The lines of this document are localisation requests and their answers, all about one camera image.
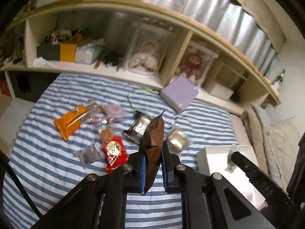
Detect white tissue box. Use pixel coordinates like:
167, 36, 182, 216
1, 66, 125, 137
75, 39, 105, 65

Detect brown snack packet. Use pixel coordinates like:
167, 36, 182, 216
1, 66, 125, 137
141, 113, 164, 194

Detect white dress doll in case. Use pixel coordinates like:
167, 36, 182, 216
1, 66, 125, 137
124, 22, 171, 77

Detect red dress doll in case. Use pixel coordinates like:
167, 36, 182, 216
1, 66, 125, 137
175, 41, 220, 87

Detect gold biscuit pack black wrap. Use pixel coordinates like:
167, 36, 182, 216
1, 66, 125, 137
123, 110, 152, 145

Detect small white box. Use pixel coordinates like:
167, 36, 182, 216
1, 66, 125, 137
206, 81, 234, 100

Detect orange snack packet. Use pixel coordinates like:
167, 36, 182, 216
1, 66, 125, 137
54, 105, 88, 141

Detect grey translucent pastry packet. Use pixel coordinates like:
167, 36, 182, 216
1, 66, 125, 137
73, 141, 104, 170

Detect pink round snack packet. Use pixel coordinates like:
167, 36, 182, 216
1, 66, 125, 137
104, 104, 126, 118

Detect gold biscuit pack clear wrap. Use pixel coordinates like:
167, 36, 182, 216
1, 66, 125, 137
165, 124, 192, 154

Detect grey beige folded blankets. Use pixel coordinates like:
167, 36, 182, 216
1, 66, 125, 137
242, 103, 301, 190

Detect wooden headboard shelf unit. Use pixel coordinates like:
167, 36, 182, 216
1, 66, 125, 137
1, 0, 280, 115

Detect orange and black box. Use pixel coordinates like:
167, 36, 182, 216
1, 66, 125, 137
37, 44, 78, 62

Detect blue white striped blanket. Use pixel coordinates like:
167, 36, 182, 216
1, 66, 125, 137
2, 72, 239, 229

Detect white cardboard tray box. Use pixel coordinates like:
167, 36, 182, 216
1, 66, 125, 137
195, 144, 269, 210

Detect green glass bottle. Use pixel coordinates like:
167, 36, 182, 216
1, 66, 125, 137
274, 69, 285, 85

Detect red cookie snack packet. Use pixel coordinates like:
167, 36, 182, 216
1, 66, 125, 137
101, 128, 128, 174

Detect silver pleated curtain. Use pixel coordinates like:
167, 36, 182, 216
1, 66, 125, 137
115, 0, 278, 76

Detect purple hardcover book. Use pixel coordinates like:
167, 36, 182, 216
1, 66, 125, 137
159, 76, 199, 114

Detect green clear candy packet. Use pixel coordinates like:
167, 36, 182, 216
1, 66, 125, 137
224, 144, 240, 173

